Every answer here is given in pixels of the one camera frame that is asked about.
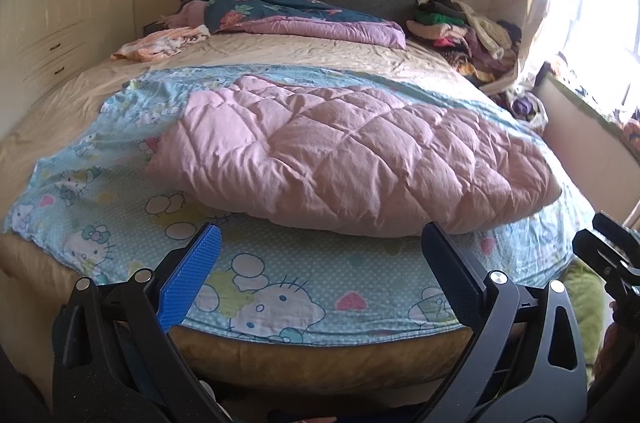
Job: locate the bed with beige sheet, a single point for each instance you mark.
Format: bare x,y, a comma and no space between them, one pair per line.
325,53

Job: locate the cluttered window sill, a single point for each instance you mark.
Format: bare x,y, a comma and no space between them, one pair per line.
590,98

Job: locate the dark floral quilt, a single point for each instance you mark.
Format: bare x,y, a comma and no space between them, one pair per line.
280,13

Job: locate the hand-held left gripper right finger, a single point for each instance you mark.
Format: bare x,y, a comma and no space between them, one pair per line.
450,273

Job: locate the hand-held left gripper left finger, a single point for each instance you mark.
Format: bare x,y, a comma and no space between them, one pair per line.
187,273

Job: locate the pile of mixed clothes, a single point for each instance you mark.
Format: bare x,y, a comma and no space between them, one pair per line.
450,28

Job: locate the blue cartoon printed sheet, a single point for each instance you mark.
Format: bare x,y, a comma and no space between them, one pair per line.
300,293

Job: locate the dark bedside table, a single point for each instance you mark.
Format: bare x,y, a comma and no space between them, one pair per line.
150,29

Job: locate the green fuzzy cloth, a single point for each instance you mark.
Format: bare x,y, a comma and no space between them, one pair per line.
587,303

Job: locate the pink quilted jacket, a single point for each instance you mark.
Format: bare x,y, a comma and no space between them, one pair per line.
350,153

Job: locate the bag with purple clothes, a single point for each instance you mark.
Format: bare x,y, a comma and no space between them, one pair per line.
525,105

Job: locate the cream wardrobe with drawers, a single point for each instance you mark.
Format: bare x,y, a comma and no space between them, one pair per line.
65,3

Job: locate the bright window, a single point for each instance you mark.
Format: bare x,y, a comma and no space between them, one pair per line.
600,3

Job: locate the pink cloth bundle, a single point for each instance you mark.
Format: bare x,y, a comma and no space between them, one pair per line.
190,13

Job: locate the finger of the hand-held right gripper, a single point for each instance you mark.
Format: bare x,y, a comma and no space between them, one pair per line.
617,233
605,263

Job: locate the orange and white towel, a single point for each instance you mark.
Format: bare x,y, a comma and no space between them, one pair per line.
155,43

